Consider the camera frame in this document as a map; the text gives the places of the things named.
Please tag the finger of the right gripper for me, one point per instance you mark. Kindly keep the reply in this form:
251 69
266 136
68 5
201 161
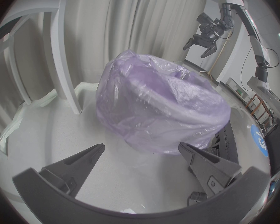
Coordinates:
208 52
189 43

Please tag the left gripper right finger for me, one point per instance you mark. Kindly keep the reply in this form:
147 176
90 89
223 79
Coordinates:
210 169

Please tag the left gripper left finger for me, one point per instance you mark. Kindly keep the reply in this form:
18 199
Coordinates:
67 171

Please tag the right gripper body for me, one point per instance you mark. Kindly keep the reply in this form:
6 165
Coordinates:
207 39

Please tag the purple plastic bag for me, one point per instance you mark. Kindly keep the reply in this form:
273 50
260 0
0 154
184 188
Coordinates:
154 97

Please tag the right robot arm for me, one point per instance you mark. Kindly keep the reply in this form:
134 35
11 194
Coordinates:
257 43

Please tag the white trash bin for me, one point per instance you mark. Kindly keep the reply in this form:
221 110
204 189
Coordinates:
177 122

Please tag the white curtain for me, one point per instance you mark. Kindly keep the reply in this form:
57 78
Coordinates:
142 20

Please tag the white chair with grey seat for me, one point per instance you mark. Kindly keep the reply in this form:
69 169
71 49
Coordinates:
67 78

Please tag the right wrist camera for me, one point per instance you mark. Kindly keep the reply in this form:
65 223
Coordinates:
204 19

